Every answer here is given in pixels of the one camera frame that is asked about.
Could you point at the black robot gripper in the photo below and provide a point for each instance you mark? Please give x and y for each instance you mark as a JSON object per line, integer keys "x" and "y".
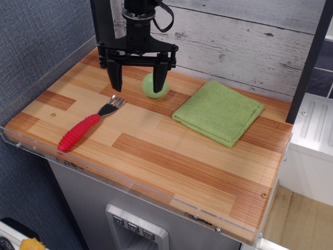
{"x": 136, "y": 48}

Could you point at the green ball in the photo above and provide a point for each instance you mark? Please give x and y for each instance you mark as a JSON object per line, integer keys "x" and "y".
{"x": 147, "y": 86}

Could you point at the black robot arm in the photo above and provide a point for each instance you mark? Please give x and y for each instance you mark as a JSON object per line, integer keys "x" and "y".
{"x": 142, "y": 11}

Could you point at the green folded cloth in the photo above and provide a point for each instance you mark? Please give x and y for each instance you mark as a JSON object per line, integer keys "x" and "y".
{"x": 218, "y": 113}

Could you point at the grey toy fridge cabinet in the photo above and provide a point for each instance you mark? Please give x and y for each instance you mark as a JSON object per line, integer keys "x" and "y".
{"x": 88, "y": 197}

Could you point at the white toy sink counter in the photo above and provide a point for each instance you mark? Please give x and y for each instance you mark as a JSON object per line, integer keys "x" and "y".
{"x": 307, "y": 166}

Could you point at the yellow object at corner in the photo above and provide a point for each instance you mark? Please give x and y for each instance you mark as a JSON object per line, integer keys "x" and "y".
{"x": 32, "y": 244}

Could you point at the black white object at corner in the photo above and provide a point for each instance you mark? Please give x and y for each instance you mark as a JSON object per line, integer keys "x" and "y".
{"x": 15, "y": 232}

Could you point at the red handled metal fork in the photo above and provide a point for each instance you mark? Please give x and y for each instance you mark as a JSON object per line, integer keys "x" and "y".
{"x": 75, "y": 134}

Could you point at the left black vertical post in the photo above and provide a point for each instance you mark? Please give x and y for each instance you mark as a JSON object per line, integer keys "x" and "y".
{"x": 104, "y": 28}

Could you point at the black vertical post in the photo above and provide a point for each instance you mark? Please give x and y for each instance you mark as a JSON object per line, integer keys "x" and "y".
{"x": 313, "y": 54}
{"x": 104, "y": 28}

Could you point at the right black vertical post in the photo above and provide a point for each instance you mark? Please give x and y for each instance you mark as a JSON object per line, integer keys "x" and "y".
{"x": 313, "y": 54}

